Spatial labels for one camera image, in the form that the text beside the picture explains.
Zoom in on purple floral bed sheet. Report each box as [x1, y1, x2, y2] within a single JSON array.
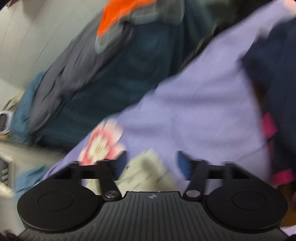
[[44, 0, 296, 237]]

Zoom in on orange and grey garment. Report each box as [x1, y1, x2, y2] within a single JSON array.
[[95, 0, 185, 55]]

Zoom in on light green dotted pants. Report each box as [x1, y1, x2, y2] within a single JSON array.
[[87, 149, 177, 193]]

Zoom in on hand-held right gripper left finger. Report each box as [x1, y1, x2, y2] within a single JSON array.
[[52, 150, 127, 202]]

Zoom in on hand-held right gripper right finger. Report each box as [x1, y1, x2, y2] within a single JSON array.
[[177, 150, 251, 202]]

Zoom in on navy garment with pink print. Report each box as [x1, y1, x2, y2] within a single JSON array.
[[242, 20, 296, 188]]

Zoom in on dark teal quilt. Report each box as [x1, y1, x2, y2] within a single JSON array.
[[35, 0, 220, 153]]

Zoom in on grey cloth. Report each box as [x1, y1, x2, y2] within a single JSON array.
[[29, 23, 134, 132]]

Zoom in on white plastic object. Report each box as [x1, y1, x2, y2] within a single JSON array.
[[0, 111, 13, 135]]

